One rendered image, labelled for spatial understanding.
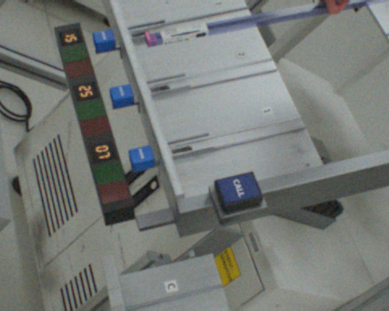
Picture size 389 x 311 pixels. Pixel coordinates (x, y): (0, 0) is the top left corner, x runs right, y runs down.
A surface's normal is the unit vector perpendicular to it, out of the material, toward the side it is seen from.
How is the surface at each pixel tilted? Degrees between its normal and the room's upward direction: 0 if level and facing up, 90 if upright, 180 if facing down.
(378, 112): 90
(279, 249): 0
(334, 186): 90
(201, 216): 90
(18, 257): 0
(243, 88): 43
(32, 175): 90
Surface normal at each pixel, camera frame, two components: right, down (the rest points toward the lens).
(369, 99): -0.69, -0.24
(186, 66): 0.02, -0.58
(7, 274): 0.67, -0.58
